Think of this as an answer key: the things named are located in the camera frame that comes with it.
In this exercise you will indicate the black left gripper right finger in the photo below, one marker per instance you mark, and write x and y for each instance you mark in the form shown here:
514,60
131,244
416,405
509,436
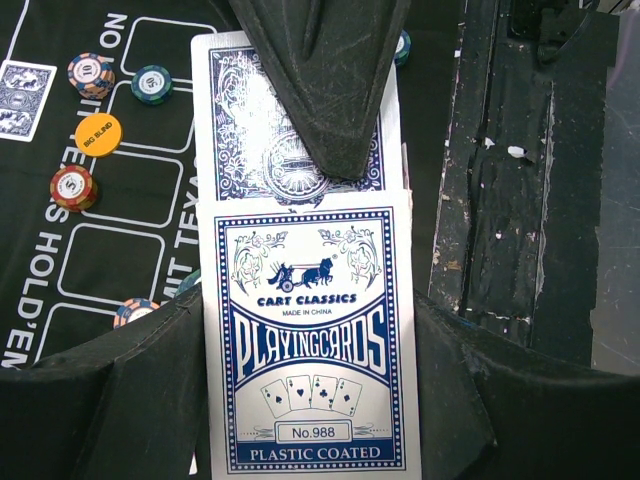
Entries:
491,409

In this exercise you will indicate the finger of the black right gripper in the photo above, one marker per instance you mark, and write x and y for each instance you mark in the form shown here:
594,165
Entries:
329,62

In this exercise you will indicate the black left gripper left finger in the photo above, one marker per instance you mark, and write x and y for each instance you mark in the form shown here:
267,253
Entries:
130,404

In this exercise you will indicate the green chips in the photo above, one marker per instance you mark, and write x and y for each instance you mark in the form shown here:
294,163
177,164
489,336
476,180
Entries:
152,85
403,48
190,281

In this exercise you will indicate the pink blue chips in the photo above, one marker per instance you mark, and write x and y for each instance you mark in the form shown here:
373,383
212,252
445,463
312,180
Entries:
133,309
91,75

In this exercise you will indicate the blue playing card box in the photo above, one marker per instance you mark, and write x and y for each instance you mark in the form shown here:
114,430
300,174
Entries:
307,287

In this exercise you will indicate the orange chips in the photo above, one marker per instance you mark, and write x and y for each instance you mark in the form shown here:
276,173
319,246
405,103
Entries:
73,188

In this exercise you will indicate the yellow big blind button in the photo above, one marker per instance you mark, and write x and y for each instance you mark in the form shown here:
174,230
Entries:
98,135

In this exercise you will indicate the black poker table mat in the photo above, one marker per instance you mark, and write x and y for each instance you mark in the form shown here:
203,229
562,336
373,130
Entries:
65,274

